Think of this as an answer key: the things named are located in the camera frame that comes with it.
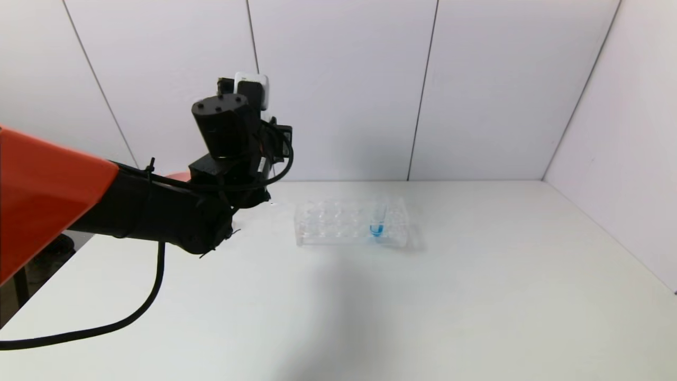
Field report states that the clear acrylic test tube rack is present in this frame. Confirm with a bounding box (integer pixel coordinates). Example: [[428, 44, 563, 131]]
[[295, 196, 411, 248]]

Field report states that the test tube with blue pigment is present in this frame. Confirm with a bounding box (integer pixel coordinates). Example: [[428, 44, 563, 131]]
[[370, 198, 386, 238]]

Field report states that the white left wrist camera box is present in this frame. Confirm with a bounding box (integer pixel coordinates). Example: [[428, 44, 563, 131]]
[[233, 72, 271, 113]]

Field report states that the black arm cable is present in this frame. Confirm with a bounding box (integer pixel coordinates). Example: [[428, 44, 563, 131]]
[[0, 121, 295, 351]]

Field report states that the black furniture frame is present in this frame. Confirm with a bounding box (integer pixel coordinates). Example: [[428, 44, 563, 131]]
[[0, 233, 75, 321]]

